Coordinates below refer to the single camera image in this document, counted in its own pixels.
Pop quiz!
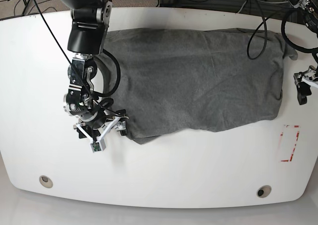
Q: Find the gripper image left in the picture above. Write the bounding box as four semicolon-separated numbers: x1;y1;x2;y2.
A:
73;109;129;145

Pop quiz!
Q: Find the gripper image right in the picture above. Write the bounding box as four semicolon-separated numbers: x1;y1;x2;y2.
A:
294;65;318;105

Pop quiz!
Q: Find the grey T-shirt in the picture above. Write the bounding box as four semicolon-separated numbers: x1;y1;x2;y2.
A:
104;28;298;144

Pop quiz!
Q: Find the red tape rectangle marking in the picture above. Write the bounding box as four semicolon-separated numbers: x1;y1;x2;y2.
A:
276;125;300;162

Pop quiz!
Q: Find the wrist camera board image left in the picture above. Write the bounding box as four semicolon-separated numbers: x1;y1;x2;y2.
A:
90;141;106;152

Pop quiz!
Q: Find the black cable image left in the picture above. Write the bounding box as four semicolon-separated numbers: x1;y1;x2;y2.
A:
29;0;122;126

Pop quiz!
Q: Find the left table cable grommet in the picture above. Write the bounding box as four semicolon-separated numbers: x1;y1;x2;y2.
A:
39;175;53;189

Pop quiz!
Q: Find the table cable grommet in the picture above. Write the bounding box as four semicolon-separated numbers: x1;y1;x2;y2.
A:
256;185;272;198
39;175;53;189

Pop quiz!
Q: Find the right table cable grommet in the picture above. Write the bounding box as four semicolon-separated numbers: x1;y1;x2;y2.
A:
256;185;272;198

